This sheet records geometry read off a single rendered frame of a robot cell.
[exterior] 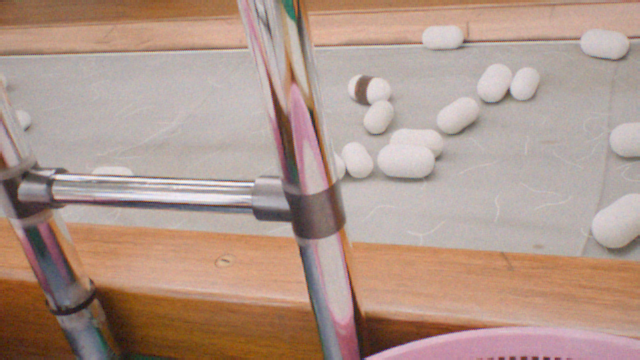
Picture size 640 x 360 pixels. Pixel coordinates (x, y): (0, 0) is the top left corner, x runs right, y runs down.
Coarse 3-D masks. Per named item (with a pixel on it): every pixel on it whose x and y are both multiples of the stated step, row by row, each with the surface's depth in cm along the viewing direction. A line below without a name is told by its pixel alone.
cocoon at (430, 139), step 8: (392, 136) 50; (400, 136) 49; (408, 136) 49; (416, 136) 49; (424, 136) 49; (432, 136) 49; (440, 136) 49; (416, 144) 49; (424, 144) 49; (432, 144) 49; (440, 144) 49; (432, 152) 49; (440, 152) 49
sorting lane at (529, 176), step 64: (0, 64) 80; (64, 64) 77; (128, 64) 74; (192, 64) 71; (320, 64) 66; (384, 64) 64; (448, 64) 62; (512, 64) 60; (576, 64) 58; (64, 128) 64; (128, 128) 62; (192, 128) 60; (256, 128) 58; (512, 128) 52; (576, 128) 50; (384, 192) 48; (448, 192) 46; (512, 192) 45; (576, 192) 44
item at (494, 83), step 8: (496, 64) 55; (488, 72) 55; (496, 72) 54; (504, 72) 55; (480, 80) 54; (488, 80) 54; (496, 80) 54; (504, 80) 54; (480, 88) 54; (488, 88) 54; (496, 88) 54; (504, 88) 54; (480, 96) 55; (488, 96) 54; (496, 96) 54
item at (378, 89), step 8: (352, 80) 58; (376, 80) 57; (384, 80) 57; (352, 88) 58; (368, 88) 57; (376, 88) 56; (384, 88) 56; (352, 96) 58; (368, 96) 57; (376, 96) 57; (384, 96) 57
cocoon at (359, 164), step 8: (352, 144) 50; (360, 144) 50; (344, 152) 50; (352, 152) 49; (360, 152) 49; (344, 160) 50; (352, 160) 49; (360, 160) 48; (368, 160) 49; (352, 168) 49; (360, 168) 48; (368, 168) 49; (360, 176) 49
